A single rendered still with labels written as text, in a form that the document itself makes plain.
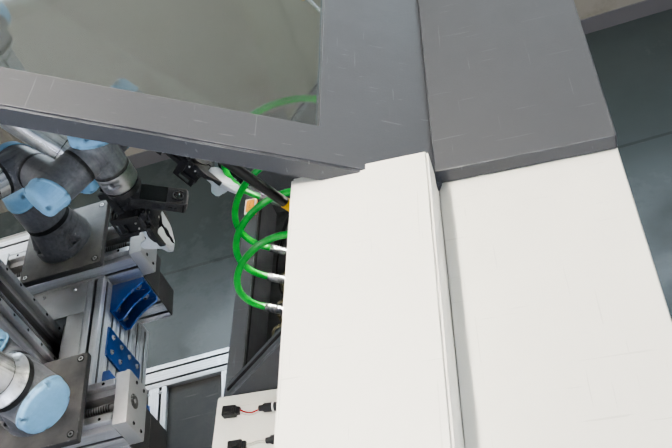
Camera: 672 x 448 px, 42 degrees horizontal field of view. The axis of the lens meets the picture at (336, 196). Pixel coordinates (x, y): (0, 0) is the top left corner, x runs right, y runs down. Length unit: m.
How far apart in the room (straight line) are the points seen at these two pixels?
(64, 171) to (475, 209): 0.76
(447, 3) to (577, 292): 0.71
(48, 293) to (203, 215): 1.50
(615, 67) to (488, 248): 2.61
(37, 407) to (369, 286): 0.81
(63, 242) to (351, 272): 1.19
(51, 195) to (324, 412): 0.76
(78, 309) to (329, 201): 1.12
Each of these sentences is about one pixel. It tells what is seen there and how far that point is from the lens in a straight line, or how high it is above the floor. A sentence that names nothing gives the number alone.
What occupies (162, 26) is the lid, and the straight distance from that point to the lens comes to 1.57.
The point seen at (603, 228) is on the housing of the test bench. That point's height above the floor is 1.47.
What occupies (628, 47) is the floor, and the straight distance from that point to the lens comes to 3.96.
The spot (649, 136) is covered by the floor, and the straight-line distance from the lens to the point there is 3.54.
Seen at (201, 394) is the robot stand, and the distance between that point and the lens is 2.95.
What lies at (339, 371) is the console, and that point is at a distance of 1.14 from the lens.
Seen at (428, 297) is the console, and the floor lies 1.55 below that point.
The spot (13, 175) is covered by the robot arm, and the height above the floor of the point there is 1.53.
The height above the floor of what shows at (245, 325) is 0.95.
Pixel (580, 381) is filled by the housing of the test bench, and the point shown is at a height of 1.47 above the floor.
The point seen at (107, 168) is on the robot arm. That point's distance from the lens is 1.71.
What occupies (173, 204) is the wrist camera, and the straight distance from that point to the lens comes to 1.77.
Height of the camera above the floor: 2.46
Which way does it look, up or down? 43 degrees down
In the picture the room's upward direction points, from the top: 23 degrees counter-clockwise
